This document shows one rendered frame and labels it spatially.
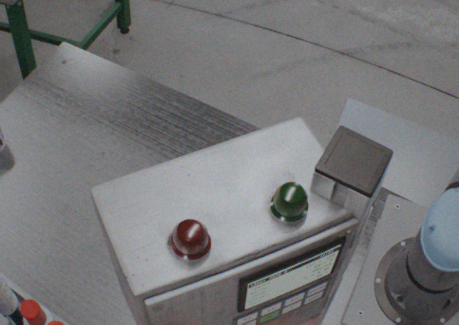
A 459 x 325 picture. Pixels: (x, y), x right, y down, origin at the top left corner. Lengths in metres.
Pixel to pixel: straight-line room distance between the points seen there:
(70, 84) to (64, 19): 1.58
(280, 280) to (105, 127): 0.93
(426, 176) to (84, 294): 0.75
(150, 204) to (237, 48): 2.30
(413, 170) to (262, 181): 0.90
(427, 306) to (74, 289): 0.64
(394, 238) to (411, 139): 0.34
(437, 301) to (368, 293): 0.14
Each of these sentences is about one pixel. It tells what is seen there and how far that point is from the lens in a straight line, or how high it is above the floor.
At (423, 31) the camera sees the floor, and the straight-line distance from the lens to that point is 3.05.
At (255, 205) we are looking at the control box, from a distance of 0.41.
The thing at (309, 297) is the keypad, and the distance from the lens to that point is 0.51.
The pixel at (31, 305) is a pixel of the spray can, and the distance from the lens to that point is 0.84.
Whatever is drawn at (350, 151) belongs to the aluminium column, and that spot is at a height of 1.50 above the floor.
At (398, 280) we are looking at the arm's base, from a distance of 0.99.
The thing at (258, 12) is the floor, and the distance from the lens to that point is 2.91.
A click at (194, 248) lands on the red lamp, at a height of 1.49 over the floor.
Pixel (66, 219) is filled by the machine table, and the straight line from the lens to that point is 1.20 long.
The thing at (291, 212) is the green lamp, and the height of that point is 1.49.
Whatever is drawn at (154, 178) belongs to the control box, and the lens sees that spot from 0.43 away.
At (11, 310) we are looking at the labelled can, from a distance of 0.99.
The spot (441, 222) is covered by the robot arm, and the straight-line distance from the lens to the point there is 0.85.
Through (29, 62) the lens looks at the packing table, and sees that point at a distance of 2.16.
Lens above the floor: 1.82
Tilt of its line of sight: 52 degrees down
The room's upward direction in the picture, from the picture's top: 2 degrees clockwise
